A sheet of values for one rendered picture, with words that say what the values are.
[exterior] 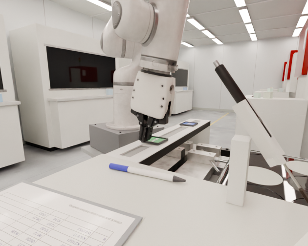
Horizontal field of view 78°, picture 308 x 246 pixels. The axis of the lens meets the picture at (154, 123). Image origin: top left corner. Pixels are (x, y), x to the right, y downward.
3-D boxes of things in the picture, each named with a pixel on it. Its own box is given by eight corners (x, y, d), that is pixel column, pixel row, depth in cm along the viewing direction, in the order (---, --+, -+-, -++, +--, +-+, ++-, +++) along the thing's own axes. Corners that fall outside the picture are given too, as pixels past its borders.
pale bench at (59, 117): (129, 132, 457) (126, 43, 418) (59, 155, 306) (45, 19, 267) (97, 127, 512) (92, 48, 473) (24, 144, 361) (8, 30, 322)
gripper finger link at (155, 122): (163, 118, 48) (158, 142, 50) (152, 114, 49) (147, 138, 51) (156, 120, 45) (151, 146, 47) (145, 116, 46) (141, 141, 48)
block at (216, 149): (221, 153, 66) (222, 145, 65) (219, 156, 63) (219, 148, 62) (198, 150, 70) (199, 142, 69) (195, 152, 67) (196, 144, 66)
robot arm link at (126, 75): (111, 85, 90) (111, 31, 86) (149, 86, 96) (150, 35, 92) (115, 85, 79) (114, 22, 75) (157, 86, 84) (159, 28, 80)
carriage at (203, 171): (221, 161, 67) (222, 153, 66) (179, 225, 36) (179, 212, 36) (199, 156, 71) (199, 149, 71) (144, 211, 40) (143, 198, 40)
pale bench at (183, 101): (192, 111, 827) (194, 62, 787) (175, 116, 676) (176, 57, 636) (170, 109, 881) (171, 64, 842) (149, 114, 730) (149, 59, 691)
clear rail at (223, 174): (239, 151, 66) (239, 147, 65) (209, 213, 34) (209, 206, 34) (234, 150, 66) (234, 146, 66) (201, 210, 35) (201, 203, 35)
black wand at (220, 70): (209, 64, 24) (218, 57, 23) (212, 65, 25) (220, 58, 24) (308, 213, 21) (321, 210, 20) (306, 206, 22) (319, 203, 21)
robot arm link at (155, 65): (184, 63, 45) (181, 76, 46) (153, 58, 49) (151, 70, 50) (168, 59, 38) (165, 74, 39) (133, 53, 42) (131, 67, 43)
